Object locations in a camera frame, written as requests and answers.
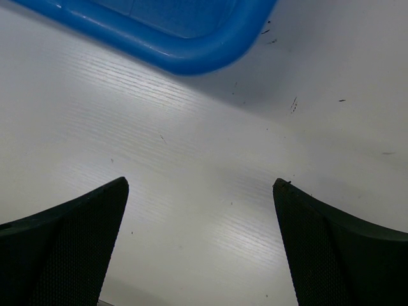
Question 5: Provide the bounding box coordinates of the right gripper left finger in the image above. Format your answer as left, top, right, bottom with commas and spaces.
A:
1, 177, 129, 305

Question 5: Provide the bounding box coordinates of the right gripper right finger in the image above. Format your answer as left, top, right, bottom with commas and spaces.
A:
273, 178, 407, 305

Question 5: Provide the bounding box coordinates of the blue plastic bin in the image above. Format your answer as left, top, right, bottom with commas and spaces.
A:
18, 0, 276, 75

